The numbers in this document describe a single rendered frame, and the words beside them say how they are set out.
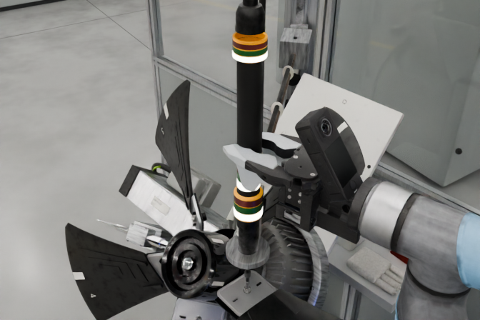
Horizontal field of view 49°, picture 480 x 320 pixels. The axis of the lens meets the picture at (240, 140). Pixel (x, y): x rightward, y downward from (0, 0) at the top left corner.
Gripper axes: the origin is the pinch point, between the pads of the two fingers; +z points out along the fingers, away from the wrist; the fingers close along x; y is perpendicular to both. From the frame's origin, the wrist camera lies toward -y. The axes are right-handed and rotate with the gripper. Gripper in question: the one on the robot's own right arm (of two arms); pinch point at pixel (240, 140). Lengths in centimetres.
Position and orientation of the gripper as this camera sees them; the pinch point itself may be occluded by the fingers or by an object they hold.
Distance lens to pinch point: 74.2
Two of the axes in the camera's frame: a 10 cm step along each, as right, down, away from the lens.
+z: -8.0, -3.3, 5.0
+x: 6.0, -4.3, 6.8
